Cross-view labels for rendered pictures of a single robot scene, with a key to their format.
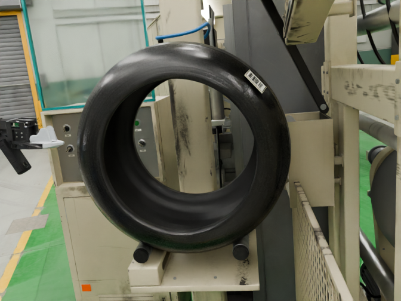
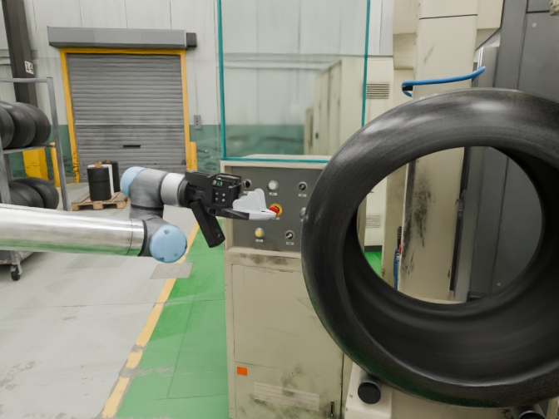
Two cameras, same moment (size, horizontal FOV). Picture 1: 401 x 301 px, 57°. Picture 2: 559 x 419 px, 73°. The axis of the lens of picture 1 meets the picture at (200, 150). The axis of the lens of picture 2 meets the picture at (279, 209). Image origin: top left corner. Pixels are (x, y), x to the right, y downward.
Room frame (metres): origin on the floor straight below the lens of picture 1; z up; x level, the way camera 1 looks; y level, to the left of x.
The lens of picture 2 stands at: (0.30, 0.27, 1.41)
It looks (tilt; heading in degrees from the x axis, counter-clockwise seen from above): 13 degrees down; 9
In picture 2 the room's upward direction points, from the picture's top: straight up
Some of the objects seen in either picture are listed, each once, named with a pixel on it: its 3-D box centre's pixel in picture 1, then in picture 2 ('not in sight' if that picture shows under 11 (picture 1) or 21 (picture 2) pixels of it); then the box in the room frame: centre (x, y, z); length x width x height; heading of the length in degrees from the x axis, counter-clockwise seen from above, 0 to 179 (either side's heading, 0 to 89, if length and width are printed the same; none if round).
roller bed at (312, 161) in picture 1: (306, 157); not in sight; (1.28, -0.37, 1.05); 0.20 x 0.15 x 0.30; 172
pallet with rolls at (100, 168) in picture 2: not in sight; (103, 182); (6.55, 4.44, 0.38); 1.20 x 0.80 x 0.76; 22
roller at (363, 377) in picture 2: (154, 229); (373, 345); (1.13, 0.17, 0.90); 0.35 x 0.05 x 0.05; 172
